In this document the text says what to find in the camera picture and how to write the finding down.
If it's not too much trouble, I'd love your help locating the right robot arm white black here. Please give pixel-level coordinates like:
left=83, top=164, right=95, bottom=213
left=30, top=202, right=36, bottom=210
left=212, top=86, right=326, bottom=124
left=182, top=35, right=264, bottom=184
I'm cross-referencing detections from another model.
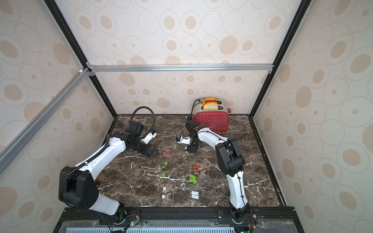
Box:
left=179, top=119, right=250, bottom=223

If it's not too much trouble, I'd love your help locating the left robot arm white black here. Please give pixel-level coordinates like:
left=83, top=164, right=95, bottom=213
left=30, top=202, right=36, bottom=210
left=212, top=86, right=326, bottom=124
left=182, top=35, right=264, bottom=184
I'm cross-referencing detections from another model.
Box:
left=58, top=120, right=158, bottom=225

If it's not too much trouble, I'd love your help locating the red toaster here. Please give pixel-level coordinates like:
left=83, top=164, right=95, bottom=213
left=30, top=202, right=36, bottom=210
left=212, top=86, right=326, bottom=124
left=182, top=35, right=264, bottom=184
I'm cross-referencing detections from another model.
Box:
left=193, top=102, right=230, bottom=132

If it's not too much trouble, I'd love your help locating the yellow toast front slice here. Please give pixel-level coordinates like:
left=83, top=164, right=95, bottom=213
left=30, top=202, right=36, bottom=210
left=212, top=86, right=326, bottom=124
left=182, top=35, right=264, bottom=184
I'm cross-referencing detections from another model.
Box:
left=203, top=102, right=219, bottom=111

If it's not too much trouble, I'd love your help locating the yellow toast slice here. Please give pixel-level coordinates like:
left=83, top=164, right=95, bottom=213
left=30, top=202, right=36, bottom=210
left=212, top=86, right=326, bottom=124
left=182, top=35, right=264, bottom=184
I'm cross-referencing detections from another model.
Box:
left=203, top=98, right=217, bottom=105
left=203, top=102, right=219, bottom=111

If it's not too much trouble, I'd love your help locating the yellow toast back slice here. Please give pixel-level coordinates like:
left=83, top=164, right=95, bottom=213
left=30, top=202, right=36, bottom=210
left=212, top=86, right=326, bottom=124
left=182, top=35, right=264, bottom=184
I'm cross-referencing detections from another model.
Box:
left=203, top=98, right=217, bottom=105

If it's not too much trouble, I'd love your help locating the brown cylinder object at edge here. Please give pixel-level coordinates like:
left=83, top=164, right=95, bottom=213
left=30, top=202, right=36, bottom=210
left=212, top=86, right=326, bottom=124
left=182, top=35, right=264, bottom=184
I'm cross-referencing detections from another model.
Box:
left=96, top=171, right=107, bottom=183

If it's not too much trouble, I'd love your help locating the black toaster power cable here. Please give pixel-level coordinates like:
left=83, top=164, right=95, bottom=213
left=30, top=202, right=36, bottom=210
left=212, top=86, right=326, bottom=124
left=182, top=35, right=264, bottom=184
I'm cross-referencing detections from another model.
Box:
left=186, top=99, right=203, bottom=123

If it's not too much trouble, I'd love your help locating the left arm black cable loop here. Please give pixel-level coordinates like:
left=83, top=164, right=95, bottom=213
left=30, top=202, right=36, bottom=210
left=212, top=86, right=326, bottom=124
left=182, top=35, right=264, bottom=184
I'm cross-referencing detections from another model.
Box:
left=128, top=106, right=156, bottom=139

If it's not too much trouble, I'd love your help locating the horizontal aluminium rail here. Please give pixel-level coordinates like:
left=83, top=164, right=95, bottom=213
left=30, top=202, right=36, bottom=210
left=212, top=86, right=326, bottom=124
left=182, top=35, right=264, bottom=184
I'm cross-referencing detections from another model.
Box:
left=86, top=62, right=274, bottom=72

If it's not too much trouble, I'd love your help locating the left diagonal aluminium rail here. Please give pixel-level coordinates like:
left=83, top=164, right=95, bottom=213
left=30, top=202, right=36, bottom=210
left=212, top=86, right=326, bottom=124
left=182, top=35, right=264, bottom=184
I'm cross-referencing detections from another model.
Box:
left=1, top=68, right=89, bottom=172

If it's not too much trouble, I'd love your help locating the left black frame post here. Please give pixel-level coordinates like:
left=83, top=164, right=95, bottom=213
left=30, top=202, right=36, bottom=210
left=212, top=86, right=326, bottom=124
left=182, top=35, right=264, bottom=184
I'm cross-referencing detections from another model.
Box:
left=43, top=0, right=118, bottom=118

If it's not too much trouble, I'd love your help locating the black frame post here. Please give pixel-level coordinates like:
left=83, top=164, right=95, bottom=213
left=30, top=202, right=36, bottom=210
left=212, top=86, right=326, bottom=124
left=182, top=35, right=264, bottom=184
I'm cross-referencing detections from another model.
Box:
left=249, top=0, right=311, bottom=118
left=43, top=0, right=118, bottom=118

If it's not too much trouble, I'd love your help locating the right black frame post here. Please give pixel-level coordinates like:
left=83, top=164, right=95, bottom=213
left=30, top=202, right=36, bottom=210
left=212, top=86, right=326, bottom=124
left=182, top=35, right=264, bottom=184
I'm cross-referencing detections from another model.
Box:
left=249, top=0, right=311, bottom=118

